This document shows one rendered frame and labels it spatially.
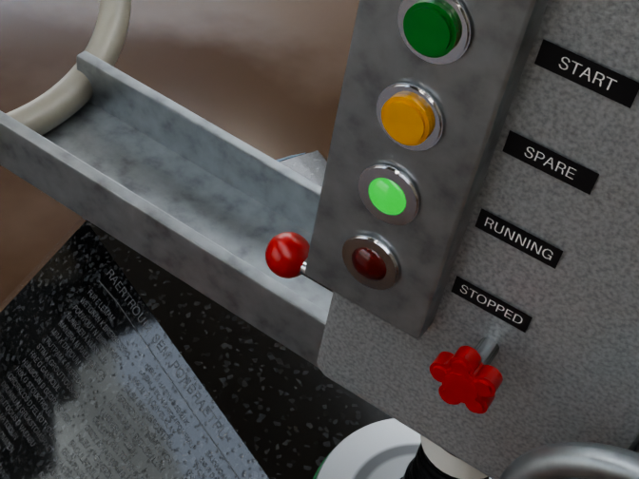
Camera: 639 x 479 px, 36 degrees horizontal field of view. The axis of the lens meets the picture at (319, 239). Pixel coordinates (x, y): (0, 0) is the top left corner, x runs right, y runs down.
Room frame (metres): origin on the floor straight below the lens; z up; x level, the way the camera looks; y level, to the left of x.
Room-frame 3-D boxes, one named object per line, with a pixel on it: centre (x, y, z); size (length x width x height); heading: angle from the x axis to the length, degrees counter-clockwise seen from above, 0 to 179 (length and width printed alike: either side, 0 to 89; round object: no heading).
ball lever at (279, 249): (0.46, 0.00, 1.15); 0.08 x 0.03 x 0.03; 66
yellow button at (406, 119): (0.38, -0.03, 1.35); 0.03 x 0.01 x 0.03; 66
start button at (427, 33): (0.38, -0.03, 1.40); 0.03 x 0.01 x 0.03; 66
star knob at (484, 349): (0.35, -0.10, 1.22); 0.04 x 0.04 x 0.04; 66
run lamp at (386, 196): (0.38, -0.03, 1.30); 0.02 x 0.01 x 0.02; 66
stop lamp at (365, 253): (0.38, -0.03, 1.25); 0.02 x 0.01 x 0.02; 66
